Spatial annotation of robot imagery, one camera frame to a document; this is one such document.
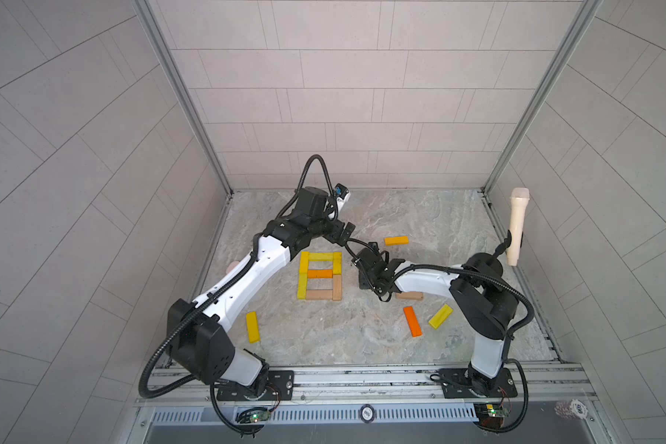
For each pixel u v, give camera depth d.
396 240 1.02
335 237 0.68
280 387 0.71
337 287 0.89
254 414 0.66
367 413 0.68
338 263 0.94
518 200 0.75
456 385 0.71
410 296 0.86
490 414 0.68
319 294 0.87
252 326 0.81
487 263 0.91
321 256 0.96
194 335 0.39
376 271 0.70
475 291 0.48
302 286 0.89
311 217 0.57
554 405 0.68
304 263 0.94
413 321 0.82
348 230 0.69
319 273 0.93
